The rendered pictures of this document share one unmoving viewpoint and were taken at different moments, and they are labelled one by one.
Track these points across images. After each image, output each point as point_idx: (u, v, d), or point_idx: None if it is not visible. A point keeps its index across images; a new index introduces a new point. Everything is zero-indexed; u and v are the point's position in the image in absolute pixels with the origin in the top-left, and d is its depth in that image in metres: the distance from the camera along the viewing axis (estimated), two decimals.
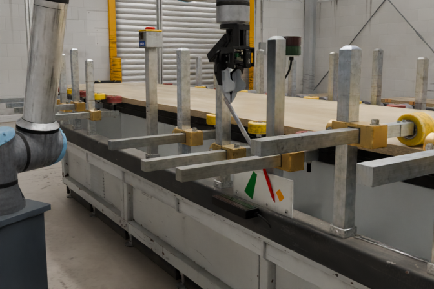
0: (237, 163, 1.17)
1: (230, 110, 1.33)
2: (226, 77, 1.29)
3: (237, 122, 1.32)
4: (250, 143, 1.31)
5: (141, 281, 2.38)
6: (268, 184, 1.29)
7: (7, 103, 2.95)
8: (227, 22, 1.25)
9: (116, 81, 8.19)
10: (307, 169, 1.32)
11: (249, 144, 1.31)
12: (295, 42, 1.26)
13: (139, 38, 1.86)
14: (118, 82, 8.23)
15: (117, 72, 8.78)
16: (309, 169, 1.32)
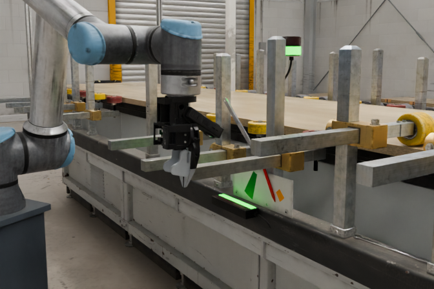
0: (247, 162, 1.18)
1: (230, 111, 1.33)
2: (175, 155, 1.11)
3: (237, 122, 1.32)
4: (250, 143, 1.31)
5: (141, 281, 2.38)
6: (268, 184, 1.29)
7: (7, 103, 2.95)
8: None
9: (116, 81, 8.19)
10: (314, 168, 1.34)
11: (249, 144, 1.31)
12: (295, 42, 1.26)
13: None
14: (118, 82, 8.23)
15: (117, 72, 8.78)
16: (316, 168, 1.33)
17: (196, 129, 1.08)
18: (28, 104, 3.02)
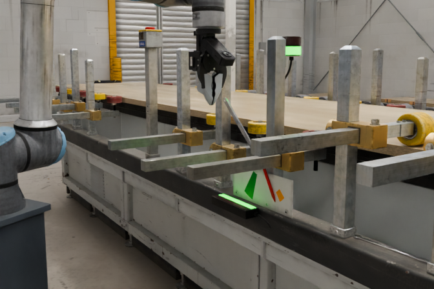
0: (247, 162, 1.18)
1: (230, 111, 1.33)
2: None
3: (237, 122, 1.32)
4: (250, 143, 1.31)
5: (141, 281, 2.38)
6: (268, 184, 1.29)
7: (7, 103, 2.95)
8: None
9: (116, 81, 8.19)
10: (314, 168, 1.34)
11: (249, 144, 1.31)
12: (295, 42, 1.26)
13: (139, 38, 1.86)
14: (118, 82, 8.23)
15: (117, 72, 8.78)
16: (316, 168, 1.33)
17: (208, 56, 1.30)
18: None
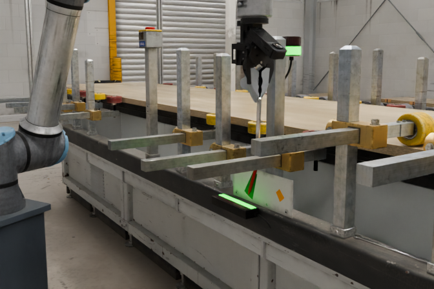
0: (247, 162, 1.18)
1: (257, 111, 1.23)
2: None
3: (257, 124, 1.25)
4: None
5: (141, 281, 2.38)
6: (251, 179, 1.35)
7: (7, 103, 2.95)
8: None
9: (116, 81, 8.19)
10: (314, 168, 1.34)
11: None
12: (295, 42, 1.26)
13: (139, 38, 1.86)
14: (118, 82, 8.23)
15: (117, 72, 8.78)
16: (316, 168, 1.33)
17: (255, 48, 1.18)
18: (28, 104, 3.02)
